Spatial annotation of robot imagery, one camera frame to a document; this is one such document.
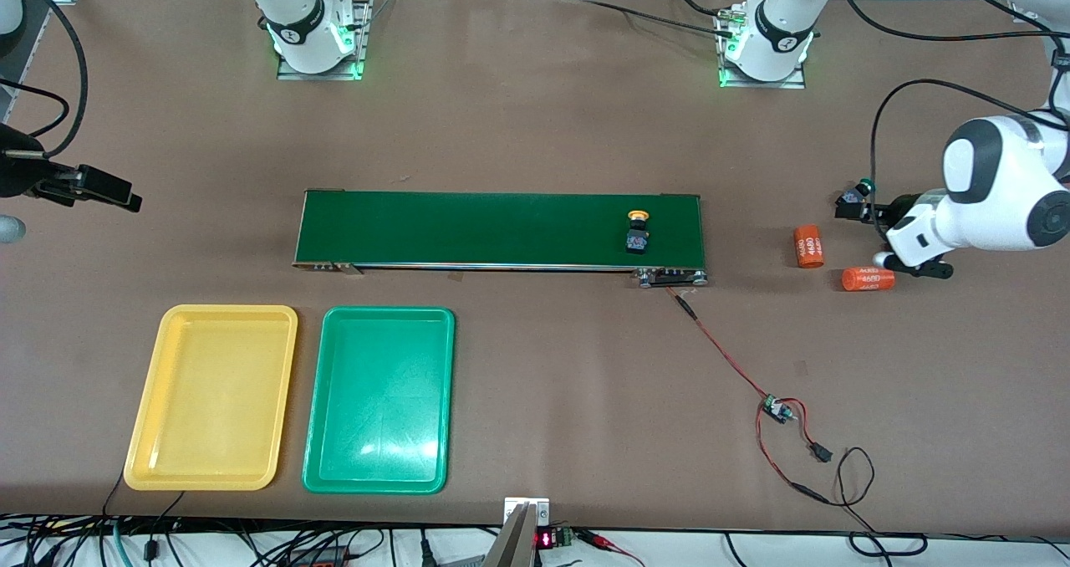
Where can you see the red clip lead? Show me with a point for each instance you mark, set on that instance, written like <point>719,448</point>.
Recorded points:
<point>606,540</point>

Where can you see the green plastic tray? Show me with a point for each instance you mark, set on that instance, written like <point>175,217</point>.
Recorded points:
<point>380,400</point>

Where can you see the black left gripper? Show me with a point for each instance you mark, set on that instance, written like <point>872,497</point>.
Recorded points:
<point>902,209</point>

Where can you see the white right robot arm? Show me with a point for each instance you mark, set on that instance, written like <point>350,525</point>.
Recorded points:
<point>292,7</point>

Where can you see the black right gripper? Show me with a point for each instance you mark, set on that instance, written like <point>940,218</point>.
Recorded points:
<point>21,167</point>

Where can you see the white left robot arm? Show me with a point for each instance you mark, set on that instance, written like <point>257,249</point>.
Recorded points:
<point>995,191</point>

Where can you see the green push button switch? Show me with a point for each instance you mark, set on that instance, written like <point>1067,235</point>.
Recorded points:
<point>853,196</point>

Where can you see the yellow plastic tray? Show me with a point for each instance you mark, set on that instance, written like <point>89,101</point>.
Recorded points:
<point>209,400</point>

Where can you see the yellow push button switch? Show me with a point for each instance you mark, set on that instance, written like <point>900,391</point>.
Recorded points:
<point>639,237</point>

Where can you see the small speed controller board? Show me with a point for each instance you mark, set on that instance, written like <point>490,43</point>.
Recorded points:
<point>777,408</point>

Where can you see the red digit display module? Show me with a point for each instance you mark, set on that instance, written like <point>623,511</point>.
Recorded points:
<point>547,539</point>

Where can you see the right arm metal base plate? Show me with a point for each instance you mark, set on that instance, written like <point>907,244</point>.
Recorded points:
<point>364,23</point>

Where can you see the green conveyor belt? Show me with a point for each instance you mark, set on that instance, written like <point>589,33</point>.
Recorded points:
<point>501,228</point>

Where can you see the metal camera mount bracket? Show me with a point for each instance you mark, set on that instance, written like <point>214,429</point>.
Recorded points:
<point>514,533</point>

